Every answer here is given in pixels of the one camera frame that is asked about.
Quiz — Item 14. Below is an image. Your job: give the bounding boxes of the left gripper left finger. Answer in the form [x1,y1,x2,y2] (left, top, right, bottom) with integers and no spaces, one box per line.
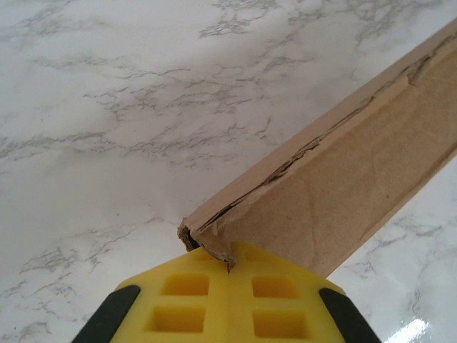
[73,248,230,343]

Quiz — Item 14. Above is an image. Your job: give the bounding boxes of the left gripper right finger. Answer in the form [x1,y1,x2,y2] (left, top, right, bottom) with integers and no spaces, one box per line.
[227,241,386,343]

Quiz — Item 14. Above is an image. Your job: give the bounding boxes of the brown cardboard box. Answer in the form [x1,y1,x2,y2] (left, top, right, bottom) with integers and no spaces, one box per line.
[176,16,457,280]

